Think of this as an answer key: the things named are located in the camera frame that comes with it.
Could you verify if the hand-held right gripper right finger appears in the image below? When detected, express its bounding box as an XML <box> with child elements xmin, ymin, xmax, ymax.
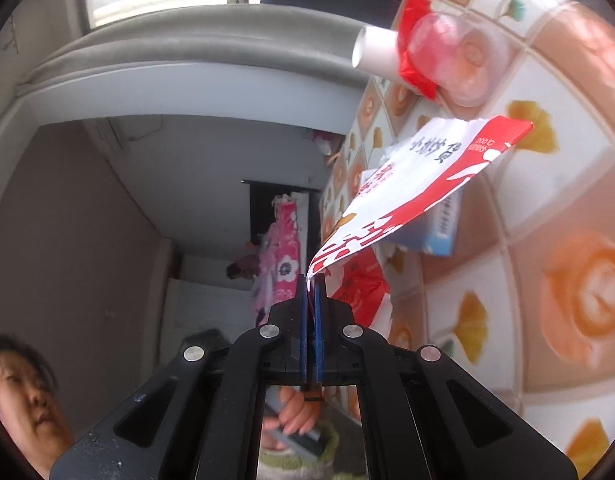
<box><xmin>314</xmin><ymin>279</ymin><xmax>582</xmax><ymax>480</ymax></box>

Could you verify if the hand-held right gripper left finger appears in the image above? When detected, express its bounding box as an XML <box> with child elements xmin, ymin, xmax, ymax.
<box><xmin>50</xmin><ymin>274</ymin><xmax>309</xmax><ymax>480</ymax></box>

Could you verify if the red white snack bag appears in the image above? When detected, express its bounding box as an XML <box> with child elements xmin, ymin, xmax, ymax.
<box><xmin>304</xmin><ymin>115</ymin><xmax>535</xmax><ymax>283</ymax></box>

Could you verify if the cardboard tube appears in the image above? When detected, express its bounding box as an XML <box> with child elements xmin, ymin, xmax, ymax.
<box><xmin>351</xmin><ymin>25</ymin><xmax>405</xmax><ymax>82</ymax></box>

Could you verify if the person's left hand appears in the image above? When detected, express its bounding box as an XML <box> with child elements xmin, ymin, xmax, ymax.
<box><xmin>278</xmin><ymin>387</ymin><xmax>321</xmax><ymax>436</ymax></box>

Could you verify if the red plastic bag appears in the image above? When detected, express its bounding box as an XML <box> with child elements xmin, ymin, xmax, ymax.
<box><xmin>330</xmin><ymin>247</ymin><xmax>391</xmax><ymax>328</ymax></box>

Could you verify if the pink floral cloth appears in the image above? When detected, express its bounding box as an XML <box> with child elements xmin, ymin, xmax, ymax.
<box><xmin>251</xmin><ymin>195</ymin><xmax>313</xmax><ymax>328</ymax></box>

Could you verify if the blue white box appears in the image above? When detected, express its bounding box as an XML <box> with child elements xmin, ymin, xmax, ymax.
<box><xmin>382</xmin><ymin>187</ymin><xmax>464</xmax><ymax>258</ymax></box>

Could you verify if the person's head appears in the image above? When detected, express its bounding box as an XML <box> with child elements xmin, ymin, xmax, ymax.
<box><xmin>0</xmin><ymin>334</ymin><xmax>75</xmax><ymax>478</ymax></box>

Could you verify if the orange floral tiled tablecloth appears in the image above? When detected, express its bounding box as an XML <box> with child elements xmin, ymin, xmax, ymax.
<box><xmin>317</xmin><ymin>0</ymin><xmax>615</xmax><ymax>480</ymax></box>

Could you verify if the grey curtain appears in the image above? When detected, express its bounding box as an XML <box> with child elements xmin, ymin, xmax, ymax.
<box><xmin>17</xmin><ymin>4</ymin><xmax>373</xmax><ymax>111</ymax></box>

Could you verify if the red clear plastic packet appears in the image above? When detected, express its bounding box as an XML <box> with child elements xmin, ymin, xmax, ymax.
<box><xmin>395</xmin><ymin>0</ymin><xmax>441</xmax><ymax>102</ymax></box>

